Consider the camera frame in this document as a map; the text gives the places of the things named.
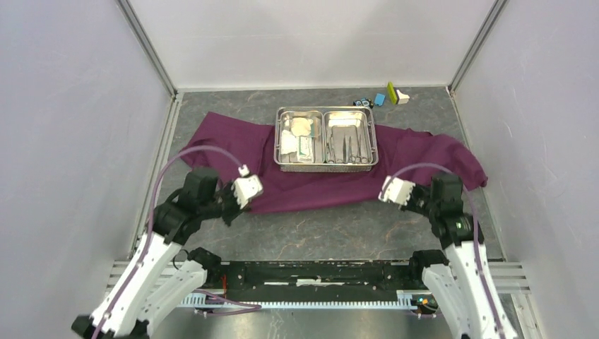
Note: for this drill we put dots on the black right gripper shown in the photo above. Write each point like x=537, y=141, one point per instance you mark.
x=415, y=189

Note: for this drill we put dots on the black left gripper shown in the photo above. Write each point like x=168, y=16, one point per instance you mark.
x=236, y=207

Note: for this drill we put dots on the maroon cloth wrap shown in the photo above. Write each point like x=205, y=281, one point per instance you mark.
x=253, y=145

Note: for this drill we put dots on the blue plastic block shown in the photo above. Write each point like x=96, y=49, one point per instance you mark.
x=379, y=99

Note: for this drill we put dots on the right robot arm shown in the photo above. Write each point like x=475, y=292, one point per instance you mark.
x=457, y=275

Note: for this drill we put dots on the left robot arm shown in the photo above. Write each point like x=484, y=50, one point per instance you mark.
x=135, y=307

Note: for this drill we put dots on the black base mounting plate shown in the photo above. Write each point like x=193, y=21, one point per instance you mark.
x=313, y=281

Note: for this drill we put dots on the steel needle holder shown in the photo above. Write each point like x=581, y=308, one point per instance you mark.
x=361, y=146

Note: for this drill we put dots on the steel forceps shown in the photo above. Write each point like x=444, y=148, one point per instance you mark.
x=347, y=149

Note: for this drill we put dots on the green sealed suture packet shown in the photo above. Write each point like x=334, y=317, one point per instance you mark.
x=305, y=149

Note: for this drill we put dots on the white plastic block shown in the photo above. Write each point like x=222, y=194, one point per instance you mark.
x=401, y=98

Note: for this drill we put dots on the steel two-compartment tray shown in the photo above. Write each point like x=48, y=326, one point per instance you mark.
x=343, y=120

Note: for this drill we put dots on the white gauze pad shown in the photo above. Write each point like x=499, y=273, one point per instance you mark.
x=301, y=126

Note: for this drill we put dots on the black owl number block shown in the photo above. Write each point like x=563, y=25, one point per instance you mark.
x=364, y=102

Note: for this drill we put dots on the yellow-green plastic block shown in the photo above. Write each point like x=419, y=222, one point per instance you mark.
x=392, y=93

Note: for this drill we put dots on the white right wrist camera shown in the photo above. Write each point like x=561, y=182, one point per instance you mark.
x=396, y=190

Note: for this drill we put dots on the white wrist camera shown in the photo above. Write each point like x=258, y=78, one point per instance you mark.
x=396, y=190
x=246, y=187

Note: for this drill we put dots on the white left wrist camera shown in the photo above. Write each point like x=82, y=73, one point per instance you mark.
x=246, y=187

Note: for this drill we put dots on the aluminium front frame rail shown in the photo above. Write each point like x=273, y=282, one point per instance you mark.
x=508, y=278

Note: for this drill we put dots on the aluminium frame rail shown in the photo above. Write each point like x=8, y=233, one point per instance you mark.
x=162, y=100
x=508, y=278

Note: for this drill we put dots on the aluminium frame post right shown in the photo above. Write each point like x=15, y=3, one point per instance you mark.
x=476, y=45

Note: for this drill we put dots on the aluminium frame rail left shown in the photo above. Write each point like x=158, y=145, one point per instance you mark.
x=162, y=100

